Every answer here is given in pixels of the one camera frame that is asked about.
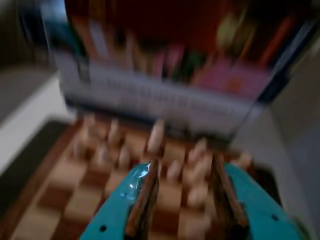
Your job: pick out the dark grey table mat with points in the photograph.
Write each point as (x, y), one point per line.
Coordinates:
(27, 160)

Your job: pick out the white chess pieces group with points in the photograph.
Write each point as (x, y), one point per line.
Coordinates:
(205, 136)

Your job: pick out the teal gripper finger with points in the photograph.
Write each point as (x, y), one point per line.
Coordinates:
(255, 215)
(115, 210)

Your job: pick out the white wooden knight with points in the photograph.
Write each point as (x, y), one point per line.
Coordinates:
(113, 132)
(195, 196)

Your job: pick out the white Gabrielle Chanel book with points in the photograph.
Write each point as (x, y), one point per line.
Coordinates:
(150, 112)

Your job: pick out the white wooden rook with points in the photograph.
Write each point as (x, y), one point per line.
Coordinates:
(88, 127)
(245, 159)

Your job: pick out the white wooden bishop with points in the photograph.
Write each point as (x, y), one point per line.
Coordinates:
(199, 150)

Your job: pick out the wooden folding chessboard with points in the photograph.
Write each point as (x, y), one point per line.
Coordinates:
(62, 195)

